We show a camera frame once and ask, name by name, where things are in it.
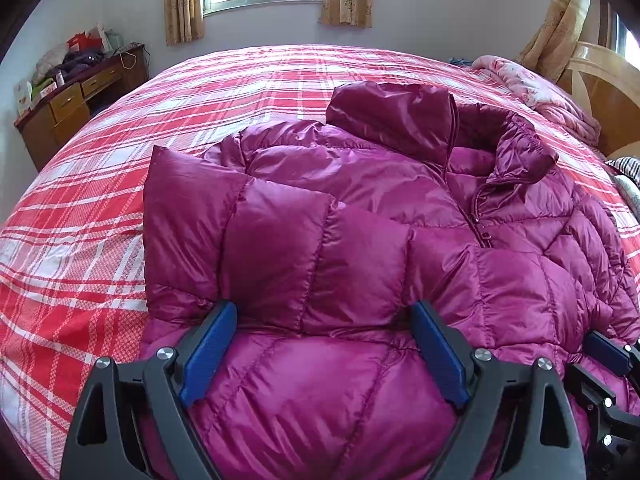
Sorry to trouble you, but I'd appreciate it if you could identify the white packet on desk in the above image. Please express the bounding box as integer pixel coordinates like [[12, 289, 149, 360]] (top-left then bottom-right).
[[13, 79, 32, 116]]

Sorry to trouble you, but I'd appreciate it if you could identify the side window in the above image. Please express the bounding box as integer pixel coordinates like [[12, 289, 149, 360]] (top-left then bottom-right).
[[598, 0, 640, 68]]

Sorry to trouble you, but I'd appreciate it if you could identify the white charging cable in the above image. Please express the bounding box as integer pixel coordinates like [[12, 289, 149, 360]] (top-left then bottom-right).
[[117, 44, 139, 72]]

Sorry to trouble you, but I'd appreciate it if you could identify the magenta puffer down jacket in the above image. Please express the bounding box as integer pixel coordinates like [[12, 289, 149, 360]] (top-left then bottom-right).
[[141, 82, 639, 479]]

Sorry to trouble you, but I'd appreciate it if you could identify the red plaid bed sheet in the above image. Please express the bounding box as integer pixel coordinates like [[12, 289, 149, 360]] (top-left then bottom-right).
[[1, 46, 639, 479]]

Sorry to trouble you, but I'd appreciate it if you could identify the beige side window curtain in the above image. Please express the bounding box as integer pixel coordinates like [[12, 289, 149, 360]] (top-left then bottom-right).
[[518, 0, 591, 82]]

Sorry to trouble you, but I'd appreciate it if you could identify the striped pillow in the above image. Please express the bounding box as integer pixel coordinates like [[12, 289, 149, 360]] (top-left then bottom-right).
[[606, 156, 640, 188]]

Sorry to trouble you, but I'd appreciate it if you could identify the red bag on desk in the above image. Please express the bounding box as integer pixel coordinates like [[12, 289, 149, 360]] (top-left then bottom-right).
[[67, 32, 103, 52]]

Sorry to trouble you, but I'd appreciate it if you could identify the brown wooden desk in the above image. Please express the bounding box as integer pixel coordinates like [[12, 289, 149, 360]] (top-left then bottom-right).
[[15, 44, 149, 170]]

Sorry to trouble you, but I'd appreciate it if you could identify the pile of clothes on desk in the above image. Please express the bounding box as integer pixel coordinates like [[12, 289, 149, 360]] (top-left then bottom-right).
[[30, 44, 105, 84]]

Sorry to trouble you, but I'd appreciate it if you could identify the pink floral folded quilt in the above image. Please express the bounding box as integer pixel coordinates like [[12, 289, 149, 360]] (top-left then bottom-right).
[[472, 55, 601, 148]]

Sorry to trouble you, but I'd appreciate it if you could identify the left beige window curtain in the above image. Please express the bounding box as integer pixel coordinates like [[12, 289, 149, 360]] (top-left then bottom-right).
[[164, 0, 205, 47]]

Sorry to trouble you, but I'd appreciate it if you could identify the cream wooden headboard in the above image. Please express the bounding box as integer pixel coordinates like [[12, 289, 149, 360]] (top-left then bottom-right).
[[558, 41, 640, 159]]

